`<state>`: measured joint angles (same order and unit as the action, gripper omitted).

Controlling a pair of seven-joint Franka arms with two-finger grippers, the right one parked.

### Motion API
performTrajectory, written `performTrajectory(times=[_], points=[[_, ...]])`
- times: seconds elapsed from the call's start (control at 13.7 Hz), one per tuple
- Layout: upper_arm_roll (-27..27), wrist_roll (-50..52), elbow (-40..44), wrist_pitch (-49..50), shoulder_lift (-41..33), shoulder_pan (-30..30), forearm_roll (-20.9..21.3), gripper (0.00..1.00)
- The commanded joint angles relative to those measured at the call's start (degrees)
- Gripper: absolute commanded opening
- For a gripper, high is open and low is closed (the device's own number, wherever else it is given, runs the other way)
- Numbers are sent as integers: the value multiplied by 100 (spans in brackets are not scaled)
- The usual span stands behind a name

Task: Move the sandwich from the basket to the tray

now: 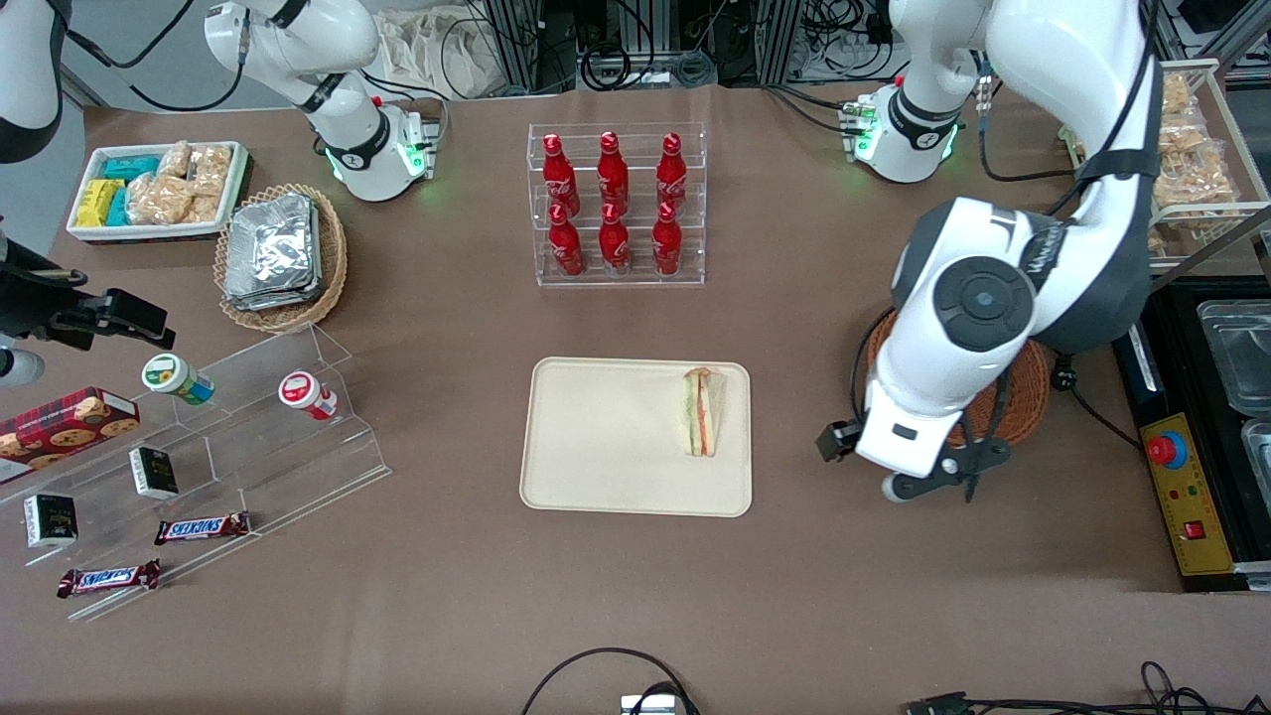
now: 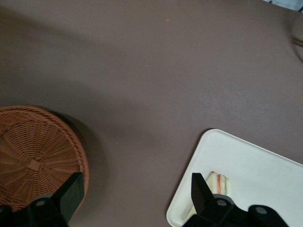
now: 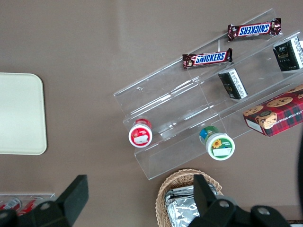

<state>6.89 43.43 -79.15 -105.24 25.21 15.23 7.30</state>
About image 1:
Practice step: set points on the red cola bottle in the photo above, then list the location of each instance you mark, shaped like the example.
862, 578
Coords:
559, 179
672, 174
566, 248
613, 174
615, 243
667, 243

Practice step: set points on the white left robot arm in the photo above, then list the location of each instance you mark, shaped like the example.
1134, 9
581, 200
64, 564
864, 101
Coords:
1053, 60

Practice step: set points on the yellow snack pack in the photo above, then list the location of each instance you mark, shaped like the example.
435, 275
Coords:
97, 204

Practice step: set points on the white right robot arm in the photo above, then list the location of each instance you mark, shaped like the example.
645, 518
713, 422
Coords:
298, 40

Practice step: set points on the small black box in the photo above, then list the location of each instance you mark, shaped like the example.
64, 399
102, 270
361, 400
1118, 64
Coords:
154, 473
50, 520

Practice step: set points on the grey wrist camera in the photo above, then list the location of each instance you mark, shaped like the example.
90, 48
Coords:
18, 367
899, 489

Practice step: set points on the tan wicker basket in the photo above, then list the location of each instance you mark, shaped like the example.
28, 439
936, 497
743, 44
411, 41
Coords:
333, 258

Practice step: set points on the clear plastic container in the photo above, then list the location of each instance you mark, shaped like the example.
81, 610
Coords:
1259, 452
1236, 348

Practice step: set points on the clear acrylic step display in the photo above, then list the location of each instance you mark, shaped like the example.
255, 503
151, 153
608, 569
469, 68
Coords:
298, 467

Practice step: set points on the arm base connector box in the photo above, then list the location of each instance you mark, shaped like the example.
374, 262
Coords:
422, 144

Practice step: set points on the clear bag of rice snacks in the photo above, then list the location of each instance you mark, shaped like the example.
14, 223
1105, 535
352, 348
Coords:
1182, 134
174, 159
1177, 94
1192, 179
159, 199
211, 169
204, 209

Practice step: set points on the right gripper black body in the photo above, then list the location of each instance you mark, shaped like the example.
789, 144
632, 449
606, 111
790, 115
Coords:
30, 306

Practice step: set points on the red-lidded white cup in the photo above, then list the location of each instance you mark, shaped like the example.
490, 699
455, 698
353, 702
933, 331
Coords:
303, 392

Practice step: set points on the clear acrylic bottle rack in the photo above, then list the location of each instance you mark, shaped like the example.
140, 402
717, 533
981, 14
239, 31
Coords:
635, 278

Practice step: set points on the small grey device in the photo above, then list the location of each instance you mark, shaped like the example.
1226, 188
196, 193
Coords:
650, 705

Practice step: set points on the brown Snickers bar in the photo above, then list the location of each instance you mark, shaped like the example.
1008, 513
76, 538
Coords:
109, 578
202, 528

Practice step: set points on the brown round wicker basket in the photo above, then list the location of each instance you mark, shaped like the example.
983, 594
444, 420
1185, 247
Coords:
1028, 397

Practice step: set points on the red cookie box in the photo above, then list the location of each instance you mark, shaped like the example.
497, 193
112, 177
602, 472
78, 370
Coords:
65, 427

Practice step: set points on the beige cloth bag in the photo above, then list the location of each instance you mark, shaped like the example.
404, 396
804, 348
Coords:
437, 50

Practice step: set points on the white snack bin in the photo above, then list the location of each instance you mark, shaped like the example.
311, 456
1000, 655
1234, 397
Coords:
159, 231

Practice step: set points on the plastic-wrapped sandwich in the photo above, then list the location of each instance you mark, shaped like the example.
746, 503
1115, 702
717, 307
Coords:
703, 412

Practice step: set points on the stack of foil containers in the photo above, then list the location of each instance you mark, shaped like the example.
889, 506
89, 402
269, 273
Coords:
270, 253

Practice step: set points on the green-lidded white cup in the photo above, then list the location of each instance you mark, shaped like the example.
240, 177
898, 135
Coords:
171, 375

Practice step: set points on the black wrist side module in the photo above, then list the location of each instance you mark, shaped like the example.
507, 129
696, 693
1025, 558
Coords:
839, 440

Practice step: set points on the cream rectangular tray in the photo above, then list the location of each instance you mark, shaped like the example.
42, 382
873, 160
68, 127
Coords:
606, 437

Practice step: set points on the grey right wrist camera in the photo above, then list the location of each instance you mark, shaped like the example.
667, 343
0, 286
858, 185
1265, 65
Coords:
18, 367

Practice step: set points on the teal snack pack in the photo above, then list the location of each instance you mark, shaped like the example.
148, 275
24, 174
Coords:
131, 166
118, 209

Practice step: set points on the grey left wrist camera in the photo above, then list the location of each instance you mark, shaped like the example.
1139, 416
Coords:
899, 489

